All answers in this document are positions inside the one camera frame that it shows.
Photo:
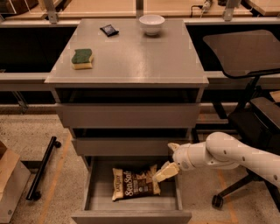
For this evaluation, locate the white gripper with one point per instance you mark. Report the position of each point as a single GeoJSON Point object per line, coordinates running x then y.
{"type": "Point", "coordinates": [182, 157]}

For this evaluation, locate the brown sea salt chip bag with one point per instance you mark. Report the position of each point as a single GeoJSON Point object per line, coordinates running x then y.
{"type": "Point", "coordinates": [131, 184]}

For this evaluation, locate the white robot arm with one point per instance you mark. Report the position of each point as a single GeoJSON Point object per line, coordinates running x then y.
{"type": "Point", "coordinates": [220, 151]}

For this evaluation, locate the grey middle drawer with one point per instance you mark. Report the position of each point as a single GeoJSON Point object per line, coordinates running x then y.
{"type": "Point", "coordinates": [126, 142]}

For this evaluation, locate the grey drawer cabinet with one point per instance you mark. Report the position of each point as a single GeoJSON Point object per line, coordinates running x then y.
{"type": "Point", "coordinates": [130, 59]}

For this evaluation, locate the grey top drawer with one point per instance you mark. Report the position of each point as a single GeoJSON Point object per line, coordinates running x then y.
{"type": "Point", "coordinates": [128, 108]}

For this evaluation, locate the black office chair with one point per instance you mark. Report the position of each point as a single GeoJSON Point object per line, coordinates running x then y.
{"type": "Point", "coordinates": [250, 54]}

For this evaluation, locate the green yellow sponge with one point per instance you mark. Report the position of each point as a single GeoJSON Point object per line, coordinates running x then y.
{"type": "Point", "coordinates": [82, 59]}

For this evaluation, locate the white bowl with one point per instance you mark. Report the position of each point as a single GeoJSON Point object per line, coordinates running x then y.
{"type": "Point", "coordinates": [151, 24]}

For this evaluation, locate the small black snack packet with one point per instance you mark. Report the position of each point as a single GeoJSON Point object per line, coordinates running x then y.
{"type": "Point", "coordinates": [109, 30]}

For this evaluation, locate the black caster bar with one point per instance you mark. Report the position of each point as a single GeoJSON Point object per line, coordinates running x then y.
{"type": "Point", "coordinates": [33, 193]}

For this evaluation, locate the cardboard box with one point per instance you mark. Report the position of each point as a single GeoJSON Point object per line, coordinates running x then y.
{"type": "Point", "coordinates": [13, 178]}

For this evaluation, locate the white power plug with cable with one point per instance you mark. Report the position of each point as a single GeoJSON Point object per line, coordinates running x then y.
{"type": "Point", "coordinates": [205, 7]}

